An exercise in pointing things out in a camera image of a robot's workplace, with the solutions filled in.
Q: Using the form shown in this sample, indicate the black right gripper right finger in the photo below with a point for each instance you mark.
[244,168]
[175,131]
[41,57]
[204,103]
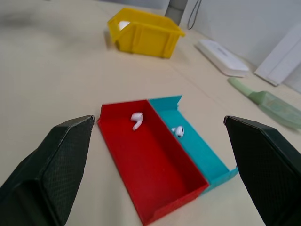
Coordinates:
[270,169]

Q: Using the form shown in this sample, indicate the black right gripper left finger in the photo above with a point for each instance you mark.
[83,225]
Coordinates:
[51,174]

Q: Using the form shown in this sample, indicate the white case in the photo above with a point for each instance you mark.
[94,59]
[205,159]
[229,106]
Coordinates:
[223,56]

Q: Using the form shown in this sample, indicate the white object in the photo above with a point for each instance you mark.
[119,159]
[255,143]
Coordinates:
[123,25]

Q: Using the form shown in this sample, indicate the yellow plastic bin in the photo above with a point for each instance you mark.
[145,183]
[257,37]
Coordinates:
[150,37]

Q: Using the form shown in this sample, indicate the cyan shallow tray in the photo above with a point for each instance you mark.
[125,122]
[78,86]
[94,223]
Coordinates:
[200,150]

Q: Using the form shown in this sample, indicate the white earbud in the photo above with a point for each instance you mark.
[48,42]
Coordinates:
[137,117]
[179,131]

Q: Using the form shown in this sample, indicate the red shallow tray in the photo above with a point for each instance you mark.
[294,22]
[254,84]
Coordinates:
[152,160]

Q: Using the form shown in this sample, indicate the white board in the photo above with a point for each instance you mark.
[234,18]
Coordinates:
[282,61]

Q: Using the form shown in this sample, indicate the grey post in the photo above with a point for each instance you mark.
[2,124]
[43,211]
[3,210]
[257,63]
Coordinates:
[174,9]

